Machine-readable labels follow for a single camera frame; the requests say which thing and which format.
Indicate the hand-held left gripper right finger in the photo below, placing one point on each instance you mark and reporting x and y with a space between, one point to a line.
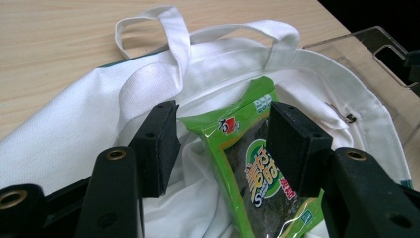
297 148

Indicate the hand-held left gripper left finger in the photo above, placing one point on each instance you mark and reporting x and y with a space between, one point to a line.
155 148

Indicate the green seaweed snack packet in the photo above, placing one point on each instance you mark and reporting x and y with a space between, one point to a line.
231 158

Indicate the white canvas tote bag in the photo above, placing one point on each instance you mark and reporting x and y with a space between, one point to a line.
82 125

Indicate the clear plastic tray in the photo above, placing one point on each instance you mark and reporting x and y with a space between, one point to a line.
389 95

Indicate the dark object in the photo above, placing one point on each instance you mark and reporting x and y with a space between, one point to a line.
414 66

